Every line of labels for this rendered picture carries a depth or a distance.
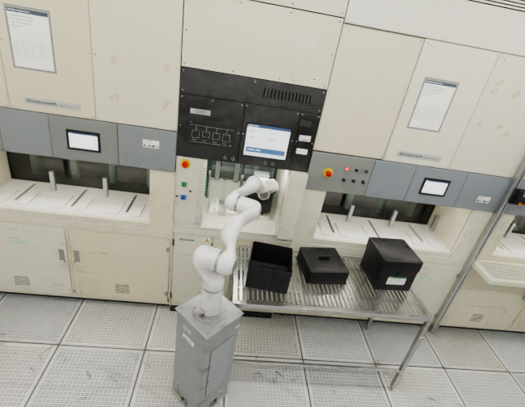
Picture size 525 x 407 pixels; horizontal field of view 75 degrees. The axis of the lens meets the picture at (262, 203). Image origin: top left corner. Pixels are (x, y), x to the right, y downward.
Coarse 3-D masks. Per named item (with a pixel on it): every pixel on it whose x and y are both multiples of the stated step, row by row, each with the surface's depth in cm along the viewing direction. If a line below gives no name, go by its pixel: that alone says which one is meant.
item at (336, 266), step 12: (300, 252) 246; (312, 252) 246; (324, 252) 249; (336, 252) 252; (300, 264) 245; (312, 264) 234; (324, 264) 236; (336, 264) 238; (312, 276) 228; (324, 276) 230; (336, 276) 232
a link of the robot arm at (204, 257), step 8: (200, 248) 177; (208, 248) 178; (216, 248) 180; (200, 256) 175; (208, 256) 174; (216, 256) 174; (200, 264) 176; (208, 264) 174; (200, 272) 179; (208, 272) 182; (208, 280) 180; (216, 280) 182; (224, 280) 185; (208, 288) 181; (216, 288) 182
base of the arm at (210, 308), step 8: (208, 296) 184; (216, 296) 185; (200, 304) 191; (208, 304) 186; (216, 304) 188; (224, 304) 201; (200, 312) 189; (208, 312) 189; (216, 312) 191; (224, 312) 196; (200, 320) 188; (208, 320) 188; (216, 320) 190
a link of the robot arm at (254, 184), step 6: (246, 180) 206; (252, 180) 204; (258, 180) 207; (246, 186) 202; (252, 186) 203; (258, 186) 207; (234, 192) 201; (240, 192) 202; (246, 192) 204; (252, 192) 206; (228, 198) 200; (234, 198) 199; (228, 204) 200; (234, 204) 198; (234, 210) 201
